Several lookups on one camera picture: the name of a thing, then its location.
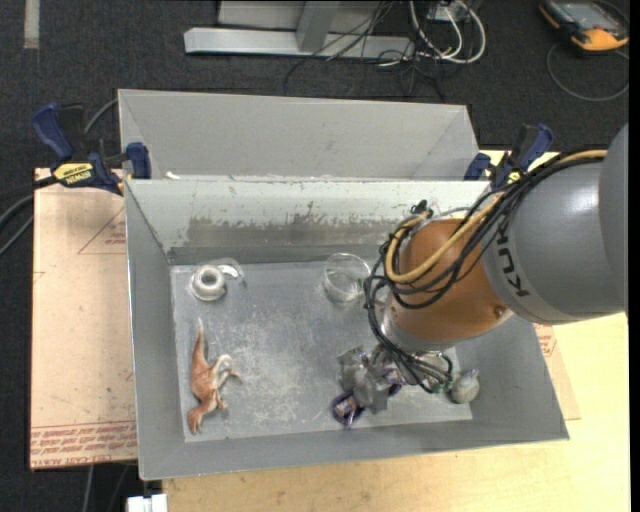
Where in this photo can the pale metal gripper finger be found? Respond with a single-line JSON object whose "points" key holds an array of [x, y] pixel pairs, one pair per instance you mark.
{"points": [[372, 397], [352, 369]]}

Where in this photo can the purple sunglasses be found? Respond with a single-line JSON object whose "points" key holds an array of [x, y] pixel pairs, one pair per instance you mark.
{"points": [[346, 411]]}

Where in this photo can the grey rounded toy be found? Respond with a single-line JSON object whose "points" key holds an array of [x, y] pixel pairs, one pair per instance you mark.
{"points": [[465, 388]]}

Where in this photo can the grey metal bin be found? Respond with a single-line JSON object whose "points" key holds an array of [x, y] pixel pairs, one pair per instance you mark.
{"points": [[280, 325]]}

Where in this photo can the clear glass bowl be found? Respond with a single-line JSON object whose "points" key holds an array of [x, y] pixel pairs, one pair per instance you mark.
{"points": [[344, 280]]}

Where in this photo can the brown toy dinosaur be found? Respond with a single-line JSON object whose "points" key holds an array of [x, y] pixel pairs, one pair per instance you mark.
{"points": [[204, 376]]}

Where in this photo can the brown cardboard board, red print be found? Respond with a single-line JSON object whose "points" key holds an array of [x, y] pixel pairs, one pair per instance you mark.
{"points": [[80, 325]]}

